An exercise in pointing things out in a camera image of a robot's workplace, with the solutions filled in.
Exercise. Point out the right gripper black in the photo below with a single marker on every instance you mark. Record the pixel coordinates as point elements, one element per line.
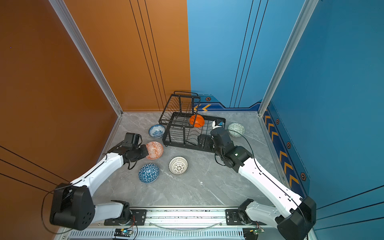
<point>208,139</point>

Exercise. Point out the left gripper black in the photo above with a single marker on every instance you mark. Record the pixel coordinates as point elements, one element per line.
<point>146,153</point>

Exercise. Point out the red patterned bowl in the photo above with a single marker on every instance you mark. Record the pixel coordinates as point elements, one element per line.
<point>155,150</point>

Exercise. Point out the dark blue geometric bowl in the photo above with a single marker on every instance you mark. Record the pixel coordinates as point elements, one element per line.
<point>148,173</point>

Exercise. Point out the orange plastic bowl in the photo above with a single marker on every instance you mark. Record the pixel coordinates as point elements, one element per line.
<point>197,121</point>

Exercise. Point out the black wire dish rack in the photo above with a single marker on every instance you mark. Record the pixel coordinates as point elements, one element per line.
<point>175,117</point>

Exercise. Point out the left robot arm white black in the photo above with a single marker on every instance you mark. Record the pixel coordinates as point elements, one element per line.
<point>72,204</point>

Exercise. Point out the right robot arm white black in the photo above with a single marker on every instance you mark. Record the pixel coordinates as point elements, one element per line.
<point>292,215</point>

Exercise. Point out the green white patterned bowl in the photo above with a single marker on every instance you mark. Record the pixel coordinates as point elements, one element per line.
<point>236,130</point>

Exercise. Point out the blue white floral bowl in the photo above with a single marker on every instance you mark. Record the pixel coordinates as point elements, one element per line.
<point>157,131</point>

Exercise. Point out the white red lattice bowl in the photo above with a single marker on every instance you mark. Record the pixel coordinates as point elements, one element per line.
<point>178,165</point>

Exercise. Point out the left green circuit board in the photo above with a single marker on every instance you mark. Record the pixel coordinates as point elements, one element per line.
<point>123,234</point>

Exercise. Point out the right circuit board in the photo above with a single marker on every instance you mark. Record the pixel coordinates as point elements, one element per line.
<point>252,233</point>

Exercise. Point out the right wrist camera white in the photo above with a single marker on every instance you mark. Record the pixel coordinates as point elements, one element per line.
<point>218,123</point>

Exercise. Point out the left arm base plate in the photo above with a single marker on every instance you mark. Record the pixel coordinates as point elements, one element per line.
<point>138,218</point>

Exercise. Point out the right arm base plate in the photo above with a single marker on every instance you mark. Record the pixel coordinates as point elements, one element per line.
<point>234,217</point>

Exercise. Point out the aluminium front rail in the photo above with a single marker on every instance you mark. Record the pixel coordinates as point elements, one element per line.
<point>166,223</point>

